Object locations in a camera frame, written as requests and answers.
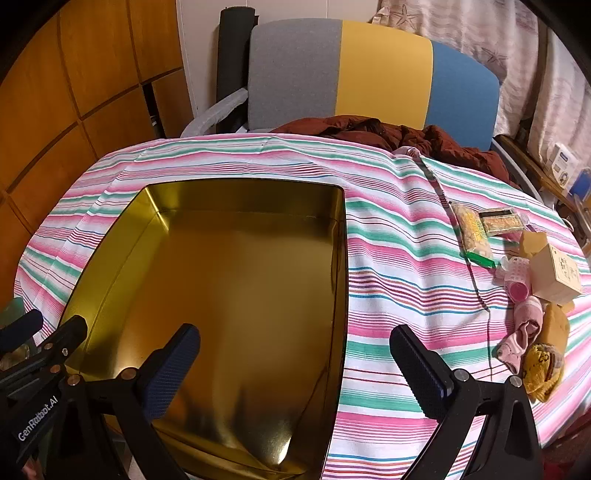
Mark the yellow patterned sock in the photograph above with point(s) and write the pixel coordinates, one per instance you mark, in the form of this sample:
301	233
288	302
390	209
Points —
545	369

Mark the beige cardboard box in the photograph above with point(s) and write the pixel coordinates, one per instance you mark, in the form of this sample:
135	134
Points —
554	277

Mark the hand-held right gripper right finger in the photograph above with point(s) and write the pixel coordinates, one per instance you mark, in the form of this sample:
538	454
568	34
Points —
420	374

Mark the white box with blue label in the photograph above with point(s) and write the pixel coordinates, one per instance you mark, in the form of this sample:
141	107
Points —
565	164

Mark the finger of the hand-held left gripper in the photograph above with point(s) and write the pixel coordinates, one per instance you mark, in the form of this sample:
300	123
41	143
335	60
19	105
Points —
64	339
18	331

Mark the grey yellow blue chair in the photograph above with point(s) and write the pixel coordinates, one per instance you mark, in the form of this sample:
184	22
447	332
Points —
383	74

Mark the white pink hair roller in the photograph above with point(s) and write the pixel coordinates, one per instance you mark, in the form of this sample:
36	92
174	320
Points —
515	266

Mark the pink green striped tablecloth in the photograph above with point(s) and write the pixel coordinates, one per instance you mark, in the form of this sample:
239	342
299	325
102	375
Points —
392	258

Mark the person's red garment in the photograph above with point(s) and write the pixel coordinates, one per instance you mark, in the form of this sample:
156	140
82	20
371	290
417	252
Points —
570	443

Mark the green-edged yellow snack packet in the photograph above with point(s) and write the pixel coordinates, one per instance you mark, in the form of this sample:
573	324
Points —
471	230

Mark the gold metal tin tray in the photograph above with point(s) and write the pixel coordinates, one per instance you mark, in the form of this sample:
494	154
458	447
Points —
231	277

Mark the yellow sponge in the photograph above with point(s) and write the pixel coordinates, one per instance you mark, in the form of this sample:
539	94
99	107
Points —
556	323
533	244

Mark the blue round item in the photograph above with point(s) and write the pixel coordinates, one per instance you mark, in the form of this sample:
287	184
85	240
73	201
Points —
582	182

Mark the wooden side desk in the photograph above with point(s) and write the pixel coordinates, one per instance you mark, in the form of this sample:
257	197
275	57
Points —
535	173

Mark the black rolled mat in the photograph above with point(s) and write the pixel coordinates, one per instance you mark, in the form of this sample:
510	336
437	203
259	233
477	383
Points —
233	55

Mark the wooden wardrobe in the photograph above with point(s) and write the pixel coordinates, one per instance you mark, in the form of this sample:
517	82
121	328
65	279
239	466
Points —
69	92

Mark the brown jacket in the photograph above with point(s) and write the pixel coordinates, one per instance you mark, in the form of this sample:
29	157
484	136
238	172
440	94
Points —
351	129

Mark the dark-banded clear snack packet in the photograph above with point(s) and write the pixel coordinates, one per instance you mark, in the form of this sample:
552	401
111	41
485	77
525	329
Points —
503	220

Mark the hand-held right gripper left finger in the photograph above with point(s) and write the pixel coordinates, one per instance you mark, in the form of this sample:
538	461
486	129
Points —
171	369

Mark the printed pale curtain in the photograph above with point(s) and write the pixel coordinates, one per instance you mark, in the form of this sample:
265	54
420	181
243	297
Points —
485	37
563	92

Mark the pink sock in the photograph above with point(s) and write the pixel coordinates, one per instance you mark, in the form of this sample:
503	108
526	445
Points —
521	332

